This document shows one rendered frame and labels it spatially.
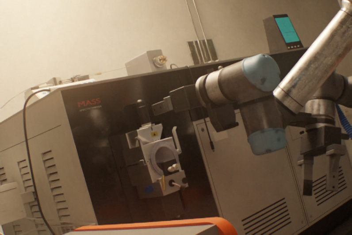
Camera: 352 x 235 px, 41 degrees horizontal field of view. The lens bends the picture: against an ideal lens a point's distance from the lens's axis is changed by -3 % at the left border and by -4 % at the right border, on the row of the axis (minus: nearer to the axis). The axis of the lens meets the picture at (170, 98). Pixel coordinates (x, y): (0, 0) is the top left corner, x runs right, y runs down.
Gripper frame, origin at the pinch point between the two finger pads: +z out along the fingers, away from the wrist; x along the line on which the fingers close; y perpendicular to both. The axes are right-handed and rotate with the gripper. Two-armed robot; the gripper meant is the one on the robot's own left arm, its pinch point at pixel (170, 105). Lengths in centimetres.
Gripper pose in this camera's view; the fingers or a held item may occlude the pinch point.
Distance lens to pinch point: 117.8
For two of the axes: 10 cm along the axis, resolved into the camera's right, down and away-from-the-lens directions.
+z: -6.2, 2.3, 7.5
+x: -7.3, 1.6, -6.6
